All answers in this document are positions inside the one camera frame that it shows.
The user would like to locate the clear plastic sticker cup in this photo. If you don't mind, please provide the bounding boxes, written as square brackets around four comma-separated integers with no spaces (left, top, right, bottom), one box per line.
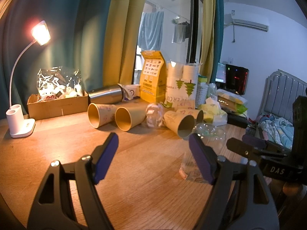
[179,122,226,184]

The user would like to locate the paper cup rear right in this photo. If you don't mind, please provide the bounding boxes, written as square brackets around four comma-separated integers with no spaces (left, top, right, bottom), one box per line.
[176,108,203,125]

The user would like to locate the paper cup front right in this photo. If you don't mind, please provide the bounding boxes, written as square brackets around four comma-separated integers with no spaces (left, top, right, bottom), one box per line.
[163,111,195,138]

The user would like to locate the paper cup by pack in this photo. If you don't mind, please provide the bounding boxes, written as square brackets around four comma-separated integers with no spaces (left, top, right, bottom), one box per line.
[173,100,195,110]

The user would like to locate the paper cup pack, tree print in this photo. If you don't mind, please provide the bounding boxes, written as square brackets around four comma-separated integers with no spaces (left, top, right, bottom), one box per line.
[164,61,199,108]

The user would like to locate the crumpled clear plastic cup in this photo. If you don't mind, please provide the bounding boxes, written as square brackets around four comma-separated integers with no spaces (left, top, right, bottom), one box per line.
[146,103,163,129]

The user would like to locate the paper cup far left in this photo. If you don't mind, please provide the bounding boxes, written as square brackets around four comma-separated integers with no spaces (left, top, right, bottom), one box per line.
[87,103,117,129]

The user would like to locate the plain brown paper cup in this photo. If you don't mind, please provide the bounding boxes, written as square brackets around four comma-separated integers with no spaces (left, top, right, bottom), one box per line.
[115,106,146,131]

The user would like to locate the grey headboard bed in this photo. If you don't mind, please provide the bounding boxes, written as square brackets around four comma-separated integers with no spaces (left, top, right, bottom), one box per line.
[246,70,306,150]

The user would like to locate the yellow tissue pack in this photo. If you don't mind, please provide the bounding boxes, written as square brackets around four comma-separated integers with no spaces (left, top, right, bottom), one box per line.
[198,98,227,126]

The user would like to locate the stacked white cups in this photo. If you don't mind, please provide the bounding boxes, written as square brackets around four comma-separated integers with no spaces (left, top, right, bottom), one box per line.
[195,75,208,107]

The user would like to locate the computer monitor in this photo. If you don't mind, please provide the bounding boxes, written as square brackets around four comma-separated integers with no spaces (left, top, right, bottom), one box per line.
[215,63,249,95]

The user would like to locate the white desk lamp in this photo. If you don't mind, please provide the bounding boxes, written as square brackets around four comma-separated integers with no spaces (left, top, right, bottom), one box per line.
[6,20,51,139]

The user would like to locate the yellow paper box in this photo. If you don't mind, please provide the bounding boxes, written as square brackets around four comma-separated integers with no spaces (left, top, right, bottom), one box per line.
[139,50,167,103]

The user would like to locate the cardboard tray box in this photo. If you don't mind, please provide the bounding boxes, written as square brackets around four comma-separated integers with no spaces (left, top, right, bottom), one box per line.
[27,92,89,120]

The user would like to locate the air conditioner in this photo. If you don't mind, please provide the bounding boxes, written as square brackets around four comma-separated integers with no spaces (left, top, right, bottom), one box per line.
[231,12,270,32]

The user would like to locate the white blue small carton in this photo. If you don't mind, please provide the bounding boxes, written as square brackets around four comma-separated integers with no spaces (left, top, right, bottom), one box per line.
[118,84,140,101]

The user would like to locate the clear plastic snack bag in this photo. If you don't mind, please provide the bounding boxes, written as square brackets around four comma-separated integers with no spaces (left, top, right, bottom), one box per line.
[36,66,84,102]

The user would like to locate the stainless steel thermos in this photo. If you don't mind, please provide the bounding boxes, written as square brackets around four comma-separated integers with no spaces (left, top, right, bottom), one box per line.
[87,84,123,104]

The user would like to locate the hanging blue towel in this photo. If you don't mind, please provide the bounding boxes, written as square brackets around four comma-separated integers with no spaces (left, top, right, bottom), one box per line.
[137,11,164,50]

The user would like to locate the teal yellow curtain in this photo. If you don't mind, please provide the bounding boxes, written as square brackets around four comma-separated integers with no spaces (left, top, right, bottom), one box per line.
[1,0,145,118]

